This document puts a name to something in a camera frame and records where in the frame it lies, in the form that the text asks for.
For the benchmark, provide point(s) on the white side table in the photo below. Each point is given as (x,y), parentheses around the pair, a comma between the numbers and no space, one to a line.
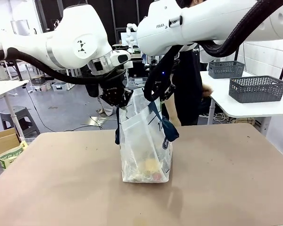
(0,89)

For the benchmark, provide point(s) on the large gray plastic basket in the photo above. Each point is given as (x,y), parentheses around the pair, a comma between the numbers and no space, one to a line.
(257,90)

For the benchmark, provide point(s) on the white table with baskets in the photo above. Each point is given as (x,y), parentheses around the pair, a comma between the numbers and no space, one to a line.
(250,108)

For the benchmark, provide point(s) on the gray step stool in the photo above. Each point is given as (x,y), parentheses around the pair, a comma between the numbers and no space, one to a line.
(21,111)

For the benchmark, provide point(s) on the background person white trousers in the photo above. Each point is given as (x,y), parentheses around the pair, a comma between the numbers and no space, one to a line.
(107,109)

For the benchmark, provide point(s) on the small gray plastic basket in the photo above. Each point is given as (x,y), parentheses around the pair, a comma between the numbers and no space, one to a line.
(226,69)

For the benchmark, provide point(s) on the clear plastic storage bin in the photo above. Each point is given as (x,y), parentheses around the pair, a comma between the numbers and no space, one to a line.
(61,86)
(136,82)

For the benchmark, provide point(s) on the red small item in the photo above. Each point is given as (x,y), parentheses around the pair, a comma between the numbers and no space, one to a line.
(157,176)

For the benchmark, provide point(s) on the small white background robot arm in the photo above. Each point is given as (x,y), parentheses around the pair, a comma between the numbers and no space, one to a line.
(129,37)

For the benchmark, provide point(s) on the yellow round item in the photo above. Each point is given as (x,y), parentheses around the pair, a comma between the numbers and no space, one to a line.
(151,164)

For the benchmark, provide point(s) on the person in black clothes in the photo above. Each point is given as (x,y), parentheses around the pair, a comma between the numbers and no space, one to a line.
(188,89)

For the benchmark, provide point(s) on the person's left hand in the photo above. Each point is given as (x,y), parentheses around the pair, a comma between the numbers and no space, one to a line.
(207,90)

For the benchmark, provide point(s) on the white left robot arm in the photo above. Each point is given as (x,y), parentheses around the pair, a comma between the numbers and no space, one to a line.
(80,35)

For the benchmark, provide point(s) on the green and white carton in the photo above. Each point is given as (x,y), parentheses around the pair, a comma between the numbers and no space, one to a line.
(11,155)

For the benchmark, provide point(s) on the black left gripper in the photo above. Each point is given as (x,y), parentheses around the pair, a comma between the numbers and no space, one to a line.
(113,82)

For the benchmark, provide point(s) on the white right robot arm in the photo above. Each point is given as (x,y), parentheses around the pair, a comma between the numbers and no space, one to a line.
(202,21)

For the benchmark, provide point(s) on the brown cardboard box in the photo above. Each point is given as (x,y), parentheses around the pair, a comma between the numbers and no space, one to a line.
(2,143)

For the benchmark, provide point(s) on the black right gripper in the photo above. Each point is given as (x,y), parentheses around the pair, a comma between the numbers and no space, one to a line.
(162,75)

